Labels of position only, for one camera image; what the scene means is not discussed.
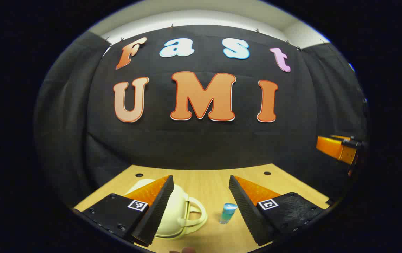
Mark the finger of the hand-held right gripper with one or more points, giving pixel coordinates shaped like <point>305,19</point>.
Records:
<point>334,147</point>

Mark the clear bottle with blue cap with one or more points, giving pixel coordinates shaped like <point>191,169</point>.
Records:
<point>228,212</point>

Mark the pale yellow suitcase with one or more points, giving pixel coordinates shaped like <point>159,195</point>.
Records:
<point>176,211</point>

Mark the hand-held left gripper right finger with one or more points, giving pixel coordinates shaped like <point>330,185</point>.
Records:
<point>246,214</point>

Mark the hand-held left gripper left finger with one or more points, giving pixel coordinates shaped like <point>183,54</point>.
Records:
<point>159,211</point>

